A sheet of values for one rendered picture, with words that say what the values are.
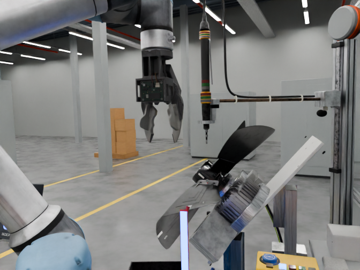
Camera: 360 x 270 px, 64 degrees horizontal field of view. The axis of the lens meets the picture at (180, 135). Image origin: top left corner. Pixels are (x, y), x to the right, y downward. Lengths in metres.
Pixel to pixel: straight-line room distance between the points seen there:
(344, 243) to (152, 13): 1.15
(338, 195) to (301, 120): 5.00
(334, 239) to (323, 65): 12.11
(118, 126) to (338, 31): 8.24
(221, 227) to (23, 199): 0.80
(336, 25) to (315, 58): 11.72
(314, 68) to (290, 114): 6.87
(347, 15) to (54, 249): 1.47
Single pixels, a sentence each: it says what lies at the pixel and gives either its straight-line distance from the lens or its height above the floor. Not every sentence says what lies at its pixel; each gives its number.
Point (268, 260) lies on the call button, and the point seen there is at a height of 1.08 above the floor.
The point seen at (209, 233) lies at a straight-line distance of 1.21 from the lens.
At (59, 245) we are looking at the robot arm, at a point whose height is 1.27.
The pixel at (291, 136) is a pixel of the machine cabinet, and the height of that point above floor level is 0.86.
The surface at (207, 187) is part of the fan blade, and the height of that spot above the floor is 1.19.
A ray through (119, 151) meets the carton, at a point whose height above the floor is 0.20.
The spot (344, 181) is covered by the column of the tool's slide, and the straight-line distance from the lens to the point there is 1.62.
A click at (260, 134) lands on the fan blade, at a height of 1.39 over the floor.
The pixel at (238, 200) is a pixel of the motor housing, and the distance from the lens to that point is 1.24.
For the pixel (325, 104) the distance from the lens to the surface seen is 1.50.
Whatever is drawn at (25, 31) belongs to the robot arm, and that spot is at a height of 1.62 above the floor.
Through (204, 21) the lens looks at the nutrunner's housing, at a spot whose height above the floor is 1.84.
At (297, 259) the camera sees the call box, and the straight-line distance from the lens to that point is 0.94.
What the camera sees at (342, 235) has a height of 0.97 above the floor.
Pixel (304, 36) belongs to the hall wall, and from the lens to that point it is 13.53.
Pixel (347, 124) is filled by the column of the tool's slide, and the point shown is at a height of 1.40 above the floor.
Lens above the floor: 1.50
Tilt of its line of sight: 5 degrees down
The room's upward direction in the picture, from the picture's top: 1 degrees counter-clockwise
